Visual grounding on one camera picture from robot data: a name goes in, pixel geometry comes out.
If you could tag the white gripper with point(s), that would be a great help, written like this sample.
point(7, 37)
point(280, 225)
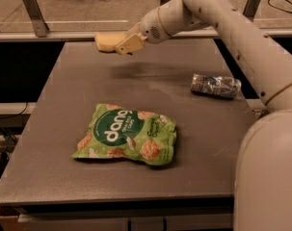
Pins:
point(149, 27)

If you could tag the yellow sponge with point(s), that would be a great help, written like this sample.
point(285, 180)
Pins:
point(107, 42)

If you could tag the metal rail behind table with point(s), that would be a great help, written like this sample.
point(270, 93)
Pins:
point(89, 36)

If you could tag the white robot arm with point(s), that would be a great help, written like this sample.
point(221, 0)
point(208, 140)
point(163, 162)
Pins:
point(263, 180)

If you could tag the green rice chips bag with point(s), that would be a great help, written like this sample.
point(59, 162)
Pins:
point(117, 133)

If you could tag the left metal bracket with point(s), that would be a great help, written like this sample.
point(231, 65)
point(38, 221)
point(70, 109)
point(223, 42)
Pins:
point(40, 27)

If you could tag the crushed clear plastic bottle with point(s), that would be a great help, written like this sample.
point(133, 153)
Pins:
point(219, 86)

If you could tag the right metal bracket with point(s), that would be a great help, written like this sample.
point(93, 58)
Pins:
point(251, 8)

